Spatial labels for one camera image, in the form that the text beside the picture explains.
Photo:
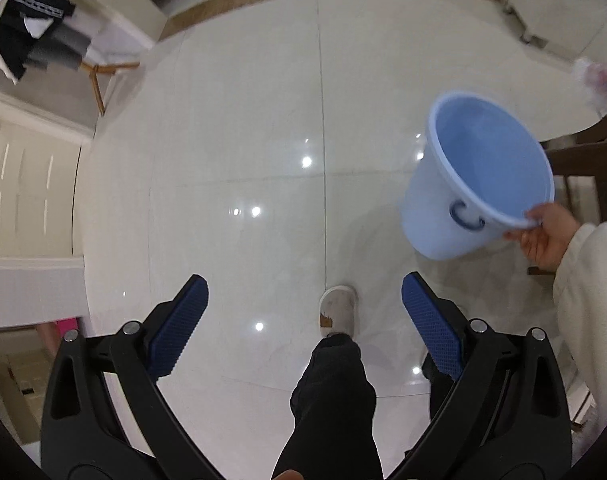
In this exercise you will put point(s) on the pink object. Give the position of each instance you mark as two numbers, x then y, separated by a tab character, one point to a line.
58	332

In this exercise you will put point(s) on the person's right hand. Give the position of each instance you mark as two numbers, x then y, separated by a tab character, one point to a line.
548	240

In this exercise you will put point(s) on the brown wooden table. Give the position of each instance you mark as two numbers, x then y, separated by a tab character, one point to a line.
583	157

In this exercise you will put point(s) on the pink checkered tablecloth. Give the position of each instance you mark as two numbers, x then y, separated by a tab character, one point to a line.
603	85

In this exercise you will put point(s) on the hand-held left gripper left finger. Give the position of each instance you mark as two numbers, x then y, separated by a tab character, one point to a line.
176	330

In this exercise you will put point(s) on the person's right forearm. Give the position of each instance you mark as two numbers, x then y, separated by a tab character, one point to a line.
593	310

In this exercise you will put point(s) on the light blue plastic bucket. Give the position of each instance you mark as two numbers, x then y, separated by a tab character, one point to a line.
433	210

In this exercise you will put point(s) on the dark clothes pile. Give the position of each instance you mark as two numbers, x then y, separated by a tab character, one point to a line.
38	30

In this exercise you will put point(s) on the white panelled door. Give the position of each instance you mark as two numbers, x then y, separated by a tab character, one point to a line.
28	185

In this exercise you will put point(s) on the white left slipper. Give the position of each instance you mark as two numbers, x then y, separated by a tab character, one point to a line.
339	307

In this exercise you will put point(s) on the wooden drying rack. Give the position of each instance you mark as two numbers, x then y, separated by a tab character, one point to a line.
101	72

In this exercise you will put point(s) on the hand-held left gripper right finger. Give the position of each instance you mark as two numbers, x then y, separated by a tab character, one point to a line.
431	325

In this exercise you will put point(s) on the person's left leg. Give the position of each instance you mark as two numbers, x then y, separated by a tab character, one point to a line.
333	400

